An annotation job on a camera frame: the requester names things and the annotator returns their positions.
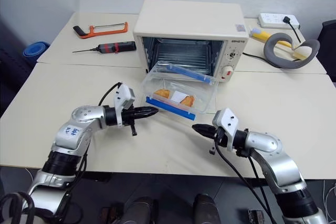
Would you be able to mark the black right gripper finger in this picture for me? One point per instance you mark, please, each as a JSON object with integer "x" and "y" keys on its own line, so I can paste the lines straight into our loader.
{"x": 206, "y": 127}
{"x": 207, "y": 133}

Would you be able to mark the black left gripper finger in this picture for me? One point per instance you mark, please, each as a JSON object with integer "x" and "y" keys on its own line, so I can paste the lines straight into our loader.
{"x": 145, "y": 115}
{"x": 147, "y": 110}

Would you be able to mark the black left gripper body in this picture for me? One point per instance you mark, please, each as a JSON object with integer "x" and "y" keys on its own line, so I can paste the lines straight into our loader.
{"x": 128, "y": 117}

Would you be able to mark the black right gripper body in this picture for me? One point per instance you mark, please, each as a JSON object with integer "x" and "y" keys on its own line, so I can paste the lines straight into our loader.
{"x": 220, "y": 137}

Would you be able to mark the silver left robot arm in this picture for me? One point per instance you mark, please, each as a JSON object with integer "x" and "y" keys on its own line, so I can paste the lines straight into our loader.
{"x": 76, "y": 132}

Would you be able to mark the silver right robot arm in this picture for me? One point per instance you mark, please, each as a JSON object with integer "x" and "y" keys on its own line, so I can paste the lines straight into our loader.
{"x": 273, "y": 153}

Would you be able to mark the fried food piece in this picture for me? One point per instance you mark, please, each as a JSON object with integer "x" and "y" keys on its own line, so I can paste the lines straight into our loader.
{"x": 162, "y": 93}
{"x": 188, "y": 100}

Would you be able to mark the clear food container blue clips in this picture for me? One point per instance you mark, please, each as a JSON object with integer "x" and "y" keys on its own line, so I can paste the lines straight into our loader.
{"x": 183, "y": 87}

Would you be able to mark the cream toaster oven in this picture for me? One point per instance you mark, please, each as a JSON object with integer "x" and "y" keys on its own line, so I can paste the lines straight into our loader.
{"x": 189, "y": 22}

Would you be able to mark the white paper card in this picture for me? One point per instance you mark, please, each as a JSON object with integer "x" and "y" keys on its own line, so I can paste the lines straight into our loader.
{"x": 178, "y": 95}

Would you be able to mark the black red screwdriver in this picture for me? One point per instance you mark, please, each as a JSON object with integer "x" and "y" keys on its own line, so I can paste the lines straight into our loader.
{"x": 118, "y": 47}

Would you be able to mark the dark rounded shape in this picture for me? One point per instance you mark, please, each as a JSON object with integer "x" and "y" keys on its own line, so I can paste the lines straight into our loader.
{"x": 141, "y": 209}
{"x": 206, "y": 209}

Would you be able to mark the grey neck pillow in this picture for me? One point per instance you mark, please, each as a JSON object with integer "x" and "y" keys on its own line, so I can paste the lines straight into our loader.
{"x": 275, "y": 60}

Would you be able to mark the yellow tube white cap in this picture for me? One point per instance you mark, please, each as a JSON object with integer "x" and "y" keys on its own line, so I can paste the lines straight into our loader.
{"x": 260, "y": 34}

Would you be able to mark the blue rolled mat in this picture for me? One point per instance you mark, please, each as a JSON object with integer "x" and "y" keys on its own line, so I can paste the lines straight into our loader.
{"x": 35, "y": 49}

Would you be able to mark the white power strip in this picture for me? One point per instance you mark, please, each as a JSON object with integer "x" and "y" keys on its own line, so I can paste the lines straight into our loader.
{"x": 273, "y": 20}

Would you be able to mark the black office chair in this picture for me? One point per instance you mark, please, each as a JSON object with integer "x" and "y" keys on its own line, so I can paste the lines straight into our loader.
{"x": 328, "y": 48}

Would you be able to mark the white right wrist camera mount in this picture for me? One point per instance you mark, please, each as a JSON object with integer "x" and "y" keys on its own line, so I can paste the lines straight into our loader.
{"x": 227, "y": 123}

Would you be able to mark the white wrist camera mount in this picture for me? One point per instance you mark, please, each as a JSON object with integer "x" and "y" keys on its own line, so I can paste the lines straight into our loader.
{"x": 125, "y": 97}
{"x": 227, "y": 123}

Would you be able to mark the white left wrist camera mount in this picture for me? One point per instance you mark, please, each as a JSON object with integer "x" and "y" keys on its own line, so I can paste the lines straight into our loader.
{"x": 125, "y": 97}

